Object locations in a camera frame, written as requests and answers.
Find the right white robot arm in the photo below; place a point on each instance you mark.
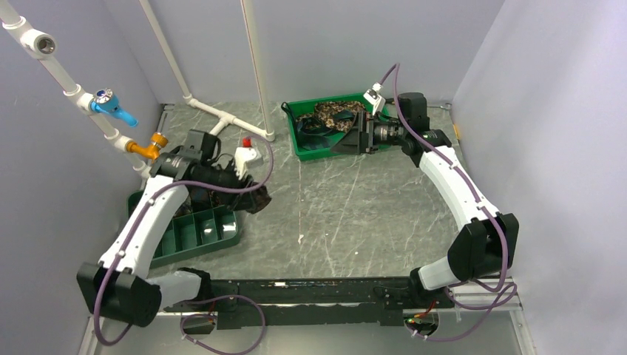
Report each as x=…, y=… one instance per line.
x=486, y=238

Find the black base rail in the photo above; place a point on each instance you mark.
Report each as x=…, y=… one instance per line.
x=386, y=301

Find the dark orange patterned tie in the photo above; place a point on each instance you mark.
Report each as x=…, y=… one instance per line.
x=254, y=198

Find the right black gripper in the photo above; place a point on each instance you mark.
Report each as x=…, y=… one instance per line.
x=361, y=137

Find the green tray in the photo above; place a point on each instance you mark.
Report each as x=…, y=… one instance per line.
x=307, y=106

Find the blue faucet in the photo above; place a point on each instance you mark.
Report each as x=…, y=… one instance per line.
x=106, y=102

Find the orange faucet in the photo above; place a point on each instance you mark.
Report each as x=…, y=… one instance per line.
x=152, y=150

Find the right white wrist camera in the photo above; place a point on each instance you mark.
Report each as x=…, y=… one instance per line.
x=374, y=98

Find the silver wrench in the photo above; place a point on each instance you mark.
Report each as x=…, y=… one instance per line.
x=443, y=106

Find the green compartment organizer box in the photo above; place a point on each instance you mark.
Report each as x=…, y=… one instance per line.
x=200, y=226

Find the brown floral tie in tray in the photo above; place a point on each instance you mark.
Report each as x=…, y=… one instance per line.
x=330, y=117

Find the dark blue tie in tray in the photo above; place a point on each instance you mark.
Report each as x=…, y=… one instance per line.
x=308, y=141

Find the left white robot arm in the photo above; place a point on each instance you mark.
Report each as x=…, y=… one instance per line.
x=117, y=287

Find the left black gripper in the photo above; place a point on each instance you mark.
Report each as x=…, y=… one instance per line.
x=229, y=198

